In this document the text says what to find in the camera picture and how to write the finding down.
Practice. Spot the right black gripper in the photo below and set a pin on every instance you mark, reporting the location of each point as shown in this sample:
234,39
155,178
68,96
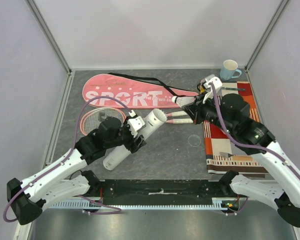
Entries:
192,111

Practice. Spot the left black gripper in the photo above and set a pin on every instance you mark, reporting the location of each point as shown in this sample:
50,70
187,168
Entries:
140,143

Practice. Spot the white shuttlecock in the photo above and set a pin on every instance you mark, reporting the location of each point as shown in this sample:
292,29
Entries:
160,115
183,100

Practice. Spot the white shuttlecock tube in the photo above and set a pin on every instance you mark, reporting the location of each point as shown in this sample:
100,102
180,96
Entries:
144,128

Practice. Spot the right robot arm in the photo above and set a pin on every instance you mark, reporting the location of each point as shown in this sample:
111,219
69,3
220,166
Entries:
231,115

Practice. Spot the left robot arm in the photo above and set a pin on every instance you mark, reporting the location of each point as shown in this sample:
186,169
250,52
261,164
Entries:
29,197

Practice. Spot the pink badminton racket lower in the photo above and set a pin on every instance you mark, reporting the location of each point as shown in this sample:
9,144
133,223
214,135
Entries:
180,121

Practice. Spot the pink badminton racket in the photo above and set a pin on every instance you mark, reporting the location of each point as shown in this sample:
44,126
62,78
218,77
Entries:
175,114
180,121

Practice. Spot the pink badminton racket upper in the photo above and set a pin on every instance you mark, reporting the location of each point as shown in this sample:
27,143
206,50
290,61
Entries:
175,114

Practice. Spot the yellow mug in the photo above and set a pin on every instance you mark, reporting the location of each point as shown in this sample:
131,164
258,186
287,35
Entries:
201,89

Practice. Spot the clear tube lid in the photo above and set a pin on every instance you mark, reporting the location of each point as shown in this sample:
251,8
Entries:
194,140

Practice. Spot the pink racket bag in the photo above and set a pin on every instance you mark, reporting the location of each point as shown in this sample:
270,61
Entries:
133,91

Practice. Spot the light blue mug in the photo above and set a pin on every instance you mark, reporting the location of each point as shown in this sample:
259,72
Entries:
230,70

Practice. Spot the orange patchwork cloth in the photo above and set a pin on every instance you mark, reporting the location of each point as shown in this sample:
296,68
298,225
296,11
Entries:
221,155

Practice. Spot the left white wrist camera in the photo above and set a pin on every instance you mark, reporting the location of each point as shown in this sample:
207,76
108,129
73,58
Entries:
135,122

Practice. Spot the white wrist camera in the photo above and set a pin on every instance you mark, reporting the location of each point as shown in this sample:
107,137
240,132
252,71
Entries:
135,122
212,84

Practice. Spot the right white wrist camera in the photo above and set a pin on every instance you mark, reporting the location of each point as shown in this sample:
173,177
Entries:
212,84

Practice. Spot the white cable duct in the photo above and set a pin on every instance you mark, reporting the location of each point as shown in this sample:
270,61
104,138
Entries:
81,204

